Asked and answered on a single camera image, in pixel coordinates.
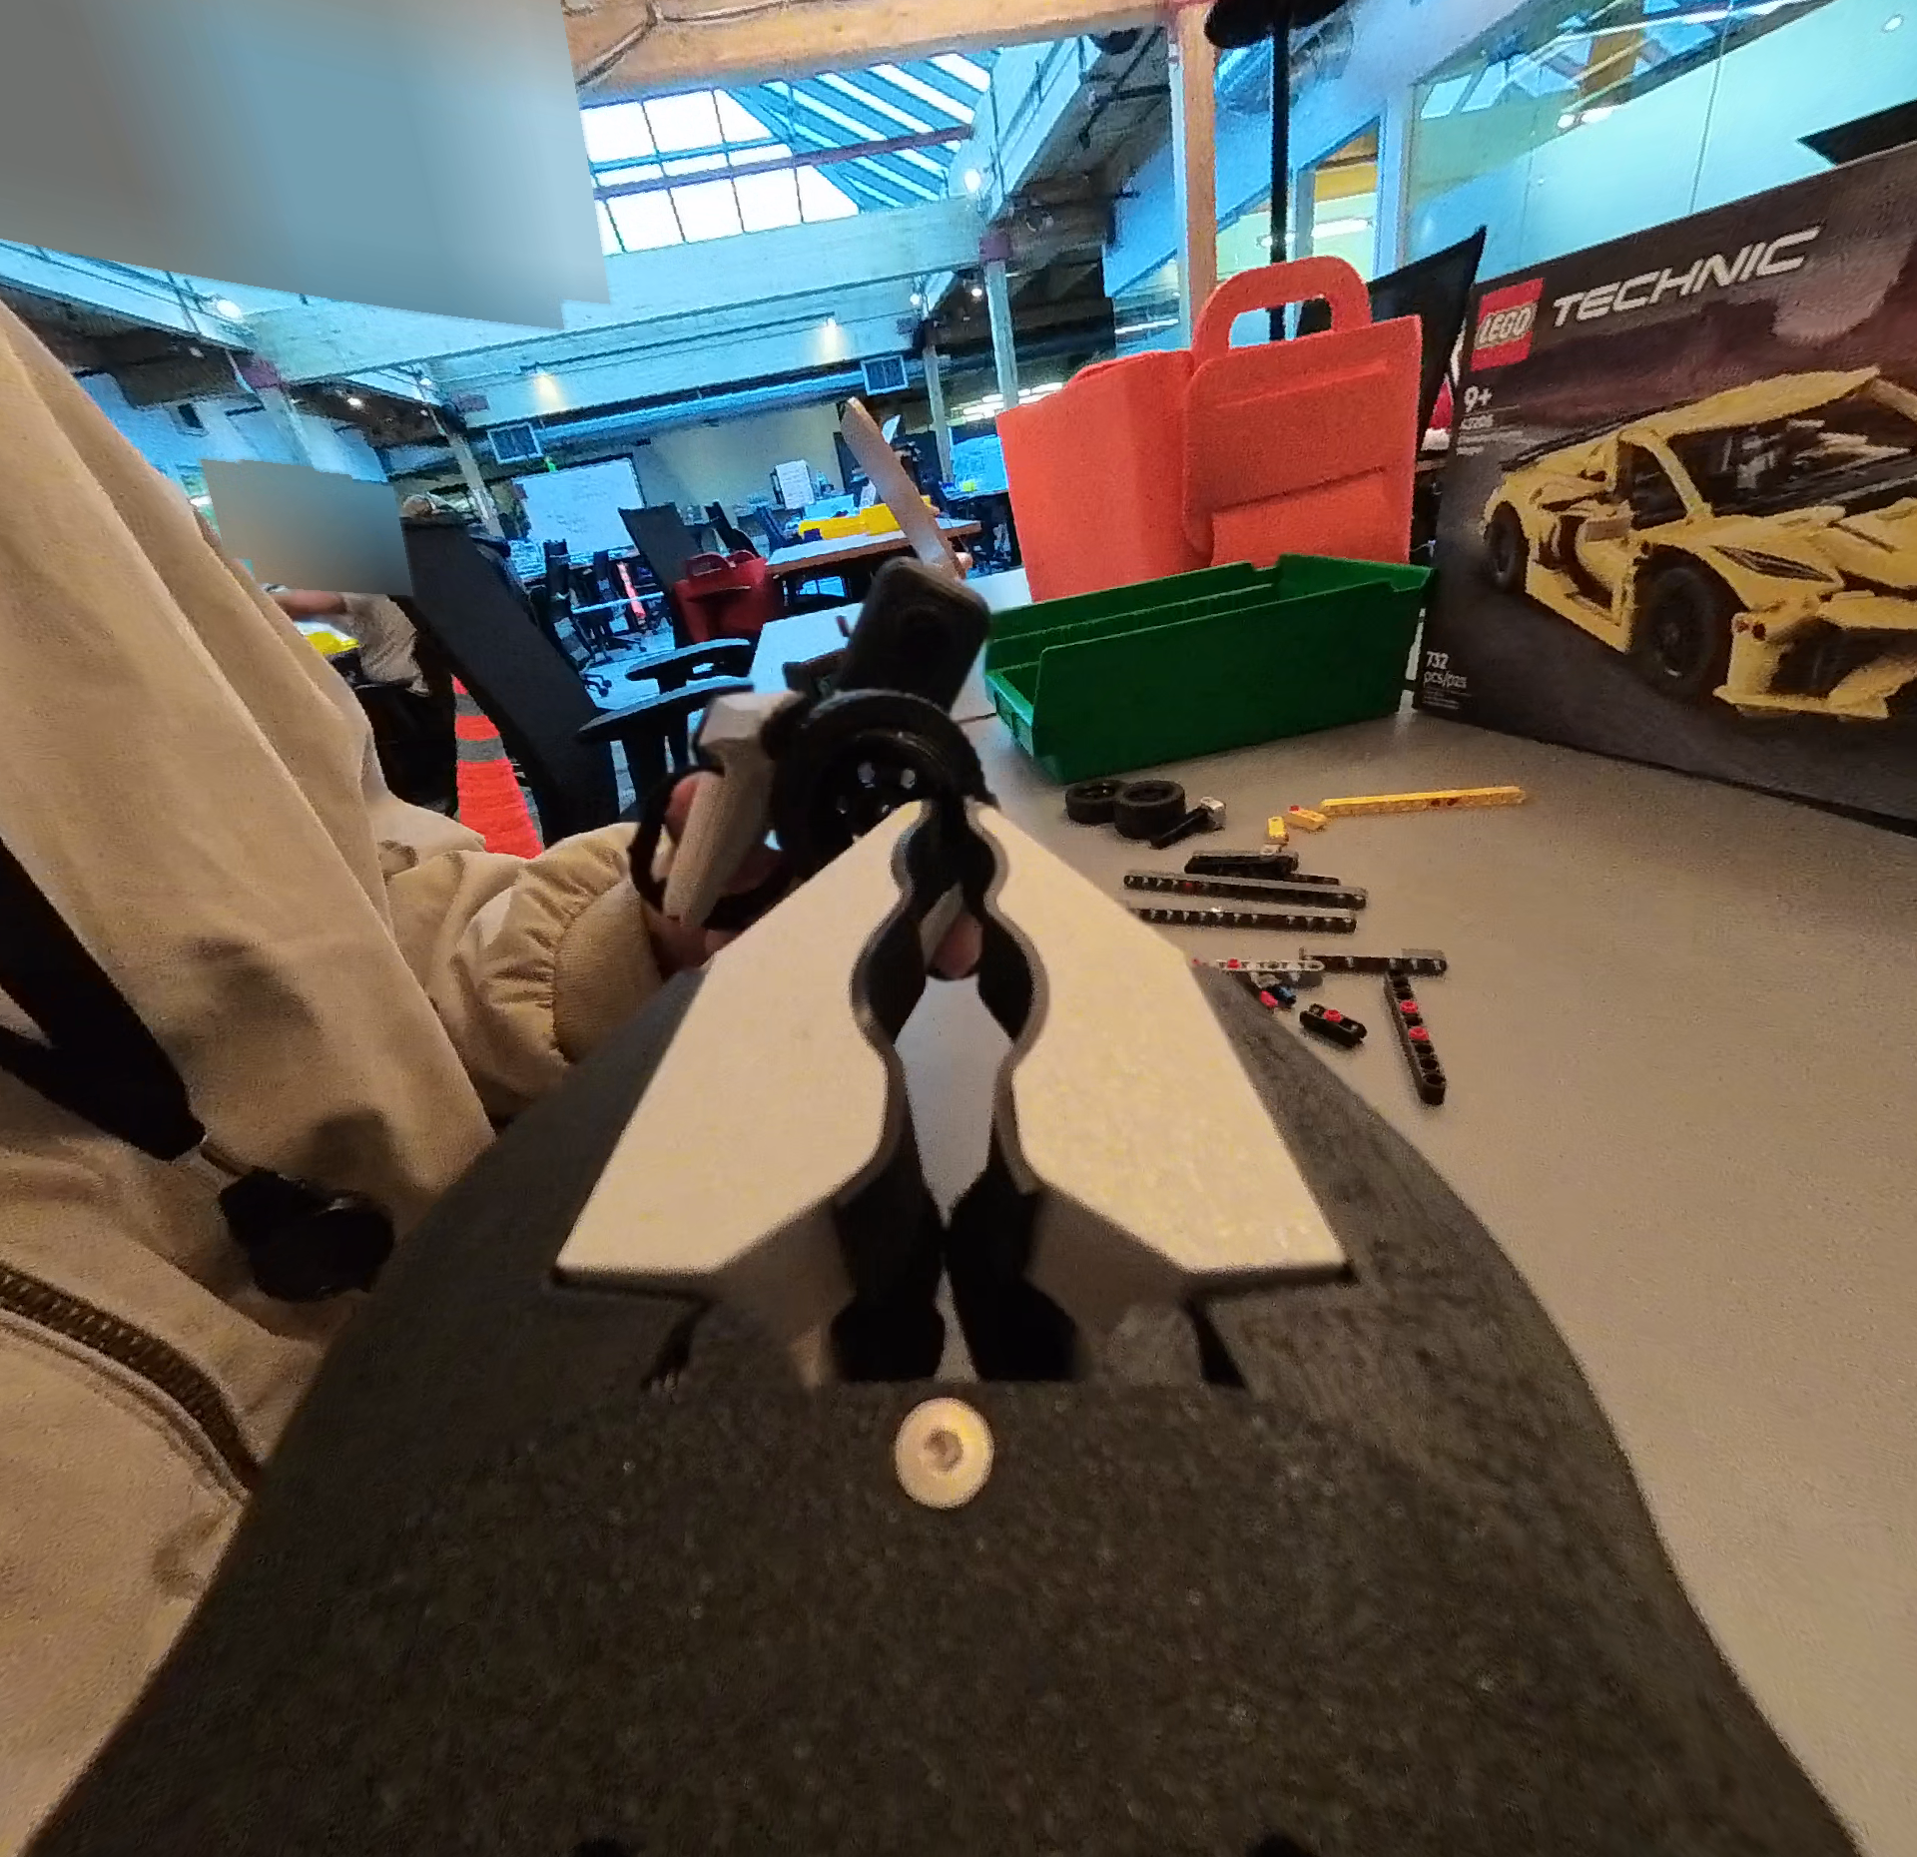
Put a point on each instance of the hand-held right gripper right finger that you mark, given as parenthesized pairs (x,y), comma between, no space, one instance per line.
(1169,1123)

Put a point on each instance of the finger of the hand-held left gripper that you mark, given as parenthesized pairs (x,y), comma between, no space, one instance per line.
(940,929)
(735,778)

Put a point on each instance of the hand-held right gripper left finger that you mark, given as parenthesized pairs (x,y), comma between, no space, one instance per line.
(718,1123)

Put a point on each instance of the person's left forearm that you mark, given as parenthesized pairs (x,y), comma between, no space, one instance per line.
(525,944)

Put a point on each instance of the wooden desk lamp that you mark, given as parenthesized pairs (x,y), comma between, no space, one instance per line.
(899,487)

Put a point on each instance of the grey desk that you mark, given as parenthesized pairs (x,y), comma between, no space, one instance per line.
(1649,1139)

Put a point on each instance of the person's left hand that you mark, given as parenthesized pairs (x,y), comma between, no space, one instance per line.
(677,944)

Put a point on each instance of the light grey long toy beam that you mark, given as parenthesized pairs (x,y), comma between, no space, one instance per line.
(1267,971)

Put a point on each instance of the red office chair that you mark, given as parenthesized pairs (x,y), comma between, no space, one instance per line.
(727,592)

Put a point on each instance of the short black brick red pin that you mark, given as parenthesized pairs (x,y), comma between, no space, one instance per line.
(1332,1026)

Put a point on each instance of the dark grey long toy beam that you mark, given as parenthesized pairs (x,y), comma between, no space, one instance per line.
(1245,920)

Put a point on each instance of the red black floor mat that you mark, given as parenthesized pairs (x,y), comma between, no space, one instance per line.
(496,793)

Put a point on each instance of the black office chair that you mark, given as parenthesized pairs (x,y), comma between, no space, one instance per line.
(660,547)

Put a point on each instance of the red plastic tote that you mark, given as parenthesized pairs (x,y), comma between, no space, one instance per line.
(1109,480)

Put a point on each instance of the black beam two red pins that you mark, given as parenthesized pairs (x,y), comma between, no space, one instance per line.
(1416,1040)

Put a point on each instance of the black double toy beam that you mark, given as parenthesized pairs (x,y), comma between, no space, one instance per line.
(1245,864)

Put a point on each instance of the short grey beam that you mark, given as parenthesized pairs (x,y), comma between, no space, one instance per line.
(1385,964)

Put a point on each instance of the grey white small brick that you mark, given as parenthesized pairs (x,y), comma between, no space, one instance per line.
(1198,816)

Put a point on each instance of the green storage bin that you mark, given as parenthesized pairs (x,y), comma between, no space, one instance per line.
(1198,690)

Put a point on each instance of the white board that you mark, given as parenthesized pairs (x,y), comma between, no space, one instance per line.
(577,502)

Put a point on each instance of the long yellow toy beam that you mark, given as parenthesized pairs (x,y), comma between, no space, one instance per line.
(1423,802)

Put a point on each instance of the black jacket zipper pull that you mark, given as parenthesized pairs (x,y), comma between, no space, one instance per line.
(307,1236)

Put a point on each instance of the person's beige jacket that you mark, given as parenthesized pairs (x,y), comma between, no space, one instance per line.
(180,840)

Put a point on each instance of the black pole round head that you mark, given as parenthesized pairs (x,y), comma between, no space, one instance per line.
(1285,164)

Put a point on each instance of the dark toy car box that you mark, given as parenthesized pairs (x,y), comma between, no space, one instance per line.
(1677,464)

